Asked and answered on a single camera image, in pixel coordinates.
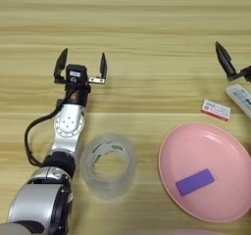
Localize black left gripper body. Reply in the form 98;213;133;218
53;75;107;108

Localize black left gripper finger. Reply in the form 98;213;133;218
53;47;70;80
99;51;109;79

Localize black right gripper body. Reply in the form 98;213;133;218
227;65;251;83

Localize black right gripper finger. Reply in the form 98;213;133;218
214;40;238;81

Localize white remote control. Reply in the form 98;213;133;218
225;83;251;119

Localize pink round plate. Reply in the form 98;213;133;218
158;122;251;224

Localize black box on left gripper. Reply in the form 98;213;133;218
65;64;89;83

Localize small red white box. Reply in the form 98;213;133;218
200;99;232;122

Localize clear tape roll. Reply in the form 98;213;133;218
78;133;138;201

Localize purple rectangular block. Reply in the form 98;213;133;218
175;168;216;197

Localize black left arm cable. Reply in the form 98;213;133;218
24;96;72;168

